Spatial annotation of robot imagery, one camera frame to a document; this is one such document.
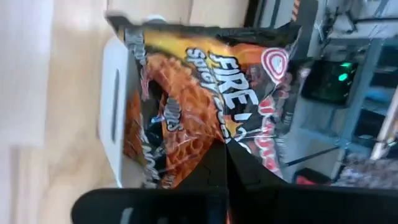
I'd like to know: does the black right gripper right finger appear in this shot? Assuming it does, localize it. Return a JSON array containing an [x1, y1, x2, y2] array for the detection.
[[228, 140, 398, 224]]

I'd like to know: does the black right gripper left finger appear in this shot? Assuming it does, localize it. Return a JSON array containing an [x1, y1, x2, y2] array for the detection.
[[70, 139, 230, 224]]

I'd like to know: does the black Maruchan Fire noodle pack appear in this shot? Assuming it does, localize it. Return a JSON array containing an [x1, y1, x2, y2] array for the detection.
[[105, 12, 307, 190]]

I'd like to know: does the black box with green lights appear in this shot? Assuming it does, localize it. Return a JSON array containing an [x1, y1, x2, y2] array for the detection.
[[300, 58, 358, 106]]

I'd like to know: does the grey metal shelf rack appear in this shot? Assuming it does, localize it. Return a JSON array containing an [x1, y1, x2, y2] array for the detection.
[[320, 30, 398, 187]]

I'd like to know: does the black striped-edge floor mat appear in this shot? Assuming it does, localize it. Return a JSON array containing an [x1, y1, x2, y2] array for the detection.
[[289, 0, 320, 62]]

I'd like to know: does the black aluminium table frame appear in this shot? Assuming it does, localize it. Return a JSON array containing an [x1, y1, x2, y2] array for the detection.
[[244, 0, 268, 29]]

